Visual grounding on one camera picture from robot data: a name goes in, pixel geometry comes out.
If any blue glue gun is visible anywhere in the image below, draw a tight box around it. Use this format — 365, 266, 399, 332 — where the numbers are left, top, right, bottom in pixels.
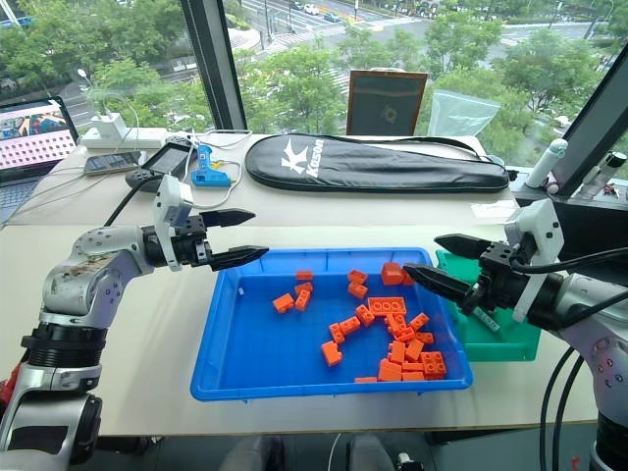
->
189, 144, 235, 188

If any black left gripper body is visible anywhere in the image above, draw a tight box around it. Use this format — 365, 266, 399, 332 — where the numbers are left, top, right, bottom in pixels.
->
177, 215, 215, 270

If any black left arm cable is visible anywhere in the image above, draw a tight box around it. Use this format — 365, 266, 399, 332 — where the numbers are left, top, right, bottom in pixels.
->
101, 181, 164, 230

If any white glue gun cord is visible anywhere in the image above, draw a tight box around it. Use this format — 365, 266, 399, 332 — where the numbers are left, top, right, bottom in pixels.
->
188, 128, 254, 208

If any grey laptop computer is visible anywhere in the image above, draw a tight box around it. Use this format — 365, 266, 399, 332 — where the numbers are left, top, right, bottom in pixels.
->
0, 95, 79, 225

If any green plastic bin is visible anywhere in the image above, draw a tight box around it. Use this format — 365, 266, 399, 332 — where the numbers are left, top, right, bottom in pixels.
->
435, 248, 544, 362

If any dark window frame post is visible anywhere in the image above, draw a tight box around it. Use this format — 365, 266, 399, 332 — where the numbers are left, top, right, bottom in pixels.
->
178, 0, 249, 132
553, 63, 628, 197

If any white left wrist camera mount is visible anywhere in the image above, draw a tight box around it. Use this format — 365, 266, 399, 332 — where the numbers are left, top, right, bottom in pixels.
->
151, 174, 195, 273

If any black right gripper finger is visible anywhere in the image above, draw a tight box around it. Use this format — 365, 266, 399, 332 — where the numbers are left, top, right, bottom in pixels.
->
434, 234, 490, 259
401, 263, 481, 317

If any white plastic bottle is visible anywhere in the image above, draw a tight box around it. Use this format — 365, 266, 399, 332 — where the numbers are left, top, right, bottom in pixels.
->
525, 138, 570, 189

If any black side ledge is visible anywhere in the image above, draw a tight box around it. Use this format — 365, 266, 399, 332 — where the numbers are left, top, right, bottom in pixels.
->
509, 176, 628, 262

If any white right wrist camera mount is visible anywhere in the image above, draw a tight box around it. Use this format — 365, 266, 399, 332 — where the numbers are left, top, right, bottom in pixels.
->
503, 197, 566, 324

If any clear bottle with black cap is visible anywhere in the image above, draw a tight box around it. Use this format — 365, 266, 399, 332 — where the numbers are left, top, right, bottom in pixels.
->
583, 150, 628, 198

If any brown framed board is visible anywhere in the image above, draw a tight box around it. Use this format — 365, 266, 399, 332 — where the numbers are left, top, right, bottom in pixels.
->
345, 68, 429, 136

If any blue plastic tray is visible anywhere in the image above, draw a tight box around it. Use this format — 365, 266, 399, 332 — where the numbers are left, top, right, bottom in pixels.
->
189, 246, 476, 401

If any white plug charger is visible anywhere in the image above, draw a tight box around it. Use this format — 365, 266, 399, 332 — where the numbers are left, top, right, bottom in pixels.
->
91, 112, 124, 139

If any white charger cable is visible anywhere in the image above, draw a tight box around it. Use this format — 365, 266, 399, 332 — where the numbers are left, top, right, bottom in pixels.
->
89, 90, 141, 130

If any black racket bag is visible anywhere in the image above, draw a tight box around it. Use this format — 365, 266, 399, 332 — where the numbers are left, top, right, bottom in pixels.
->
243, 132, 511, 193

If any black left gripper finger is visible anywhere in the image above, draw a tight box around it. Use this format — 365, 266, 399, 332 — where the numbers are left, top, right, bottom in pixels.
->
201, 208, 257, 229
210, 244, 271, 273

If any translucent plastic bag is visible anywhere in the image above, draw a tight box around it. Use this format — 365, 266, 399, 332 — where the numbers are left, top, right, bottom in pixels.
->
427, 87, 502, 138

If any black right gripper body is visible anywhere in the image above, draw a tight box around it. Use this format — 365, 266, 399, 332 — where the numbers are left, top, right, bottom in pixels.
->
476, 241, 534, 311

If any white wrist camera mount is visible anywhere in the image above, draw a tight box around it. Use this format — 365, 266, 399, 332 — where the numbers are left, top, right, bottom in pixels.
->
503, 197, 566, 324
151, 174, 195, 273

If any black handheld game console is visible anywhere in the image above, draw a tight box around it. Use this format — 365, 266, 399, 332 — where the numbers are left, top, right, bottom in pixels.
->
125, 135, 198, 190

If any white phone cable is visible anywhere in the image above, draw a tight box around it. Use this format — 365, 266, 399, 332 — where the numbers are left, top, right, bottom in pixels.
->
0, 165, 97, 232

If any white power strip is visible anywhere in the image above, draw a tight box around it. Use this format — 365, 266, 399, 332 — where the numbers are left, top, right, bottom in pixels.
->
79, 127, 170, 150

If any clear plastic sleeve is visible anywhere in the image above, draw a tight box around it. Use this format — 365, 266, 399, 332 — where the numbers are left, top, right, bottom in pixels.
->
470, 199, 517, 220

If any smartphone with dark screen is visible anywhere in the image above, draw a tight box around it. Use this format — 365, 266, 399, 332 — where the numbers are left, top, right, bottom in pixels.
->
82, 151, 144, 177

